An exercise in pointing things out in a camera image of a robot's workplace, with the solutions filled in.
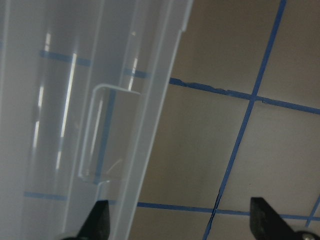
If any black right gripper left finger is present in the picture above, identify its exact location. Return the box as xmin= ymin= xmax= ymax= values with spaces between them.
xmin=58 ymin=199 xmax=110 ymax=240

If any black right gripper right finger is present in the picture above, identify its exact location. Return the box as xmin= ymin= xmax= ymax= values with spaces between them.
xmin=250 ymin=197 xmax=320 ymax=240

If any clear plastic box lid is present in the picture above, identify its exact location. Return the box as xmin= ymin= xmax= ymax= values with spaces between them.
xmin=0 ymin=0 xmax=193 ymax=240

